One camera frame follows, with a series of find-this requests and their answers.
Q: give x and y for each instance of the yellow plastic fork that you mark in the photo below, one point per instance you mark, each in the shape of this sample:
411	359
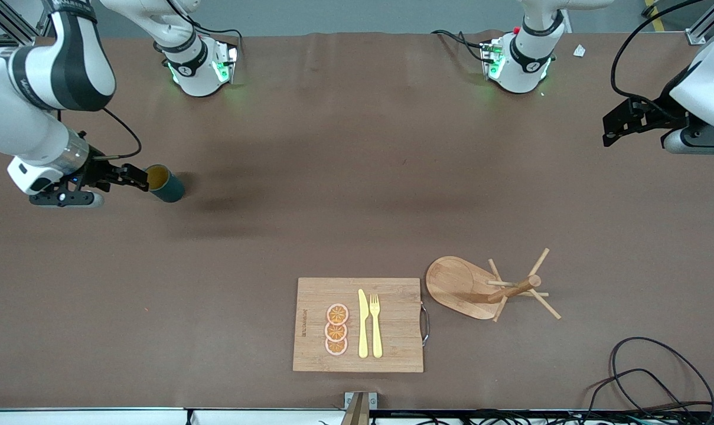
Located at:
377	336

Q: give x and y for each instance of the teal cup yellow inside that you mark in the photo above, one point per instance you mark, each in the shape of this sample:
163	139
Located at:
170	190

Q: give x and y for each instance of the large table cover sheet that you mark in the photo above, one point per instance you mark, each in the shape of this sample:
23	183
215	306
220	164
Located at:
274	177

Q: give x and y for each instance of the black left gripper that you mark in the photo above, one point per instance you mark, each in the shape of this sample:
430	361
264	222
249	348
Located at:
662	115

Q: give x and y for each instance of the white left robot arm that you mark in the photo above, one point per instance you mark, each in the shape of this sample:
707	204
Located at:
528	59

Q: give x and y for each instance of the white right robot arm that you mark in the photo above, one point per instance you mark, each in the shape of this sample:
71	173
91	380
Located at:
38	77

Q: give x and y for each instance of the wooden cup rack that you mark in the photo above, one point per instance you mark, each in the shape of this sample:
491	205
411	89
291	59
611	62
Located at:
457	286

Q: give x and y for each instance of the small white paper tag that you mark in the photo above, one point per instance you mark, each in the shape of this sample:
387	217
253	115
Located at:
579	51

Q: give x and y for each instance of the orange slice toy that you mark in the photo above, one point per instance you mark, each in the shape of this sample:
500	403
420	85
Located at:
336	347
337	314
335	332

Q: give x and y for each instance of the aluminium frame profile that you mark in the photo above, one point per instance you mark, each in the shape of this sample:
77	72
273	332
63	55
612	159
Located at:
708	23

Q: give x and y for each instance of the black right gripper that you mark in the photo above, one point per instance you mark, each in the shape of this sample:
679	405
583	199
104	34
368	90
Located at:
96	172

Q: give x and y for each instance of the yellow plastic knife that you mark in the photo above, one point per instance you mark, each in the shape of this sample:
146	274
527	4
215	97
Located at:
363	330

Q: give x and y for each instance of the aluminium camera mast profile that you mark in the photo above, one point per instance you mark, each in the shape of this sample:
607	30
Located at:
359	410

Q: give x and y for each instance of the dark aluminium frame strut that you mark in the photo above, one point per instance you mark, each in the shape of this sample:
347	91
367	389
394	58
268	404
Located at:
8	23

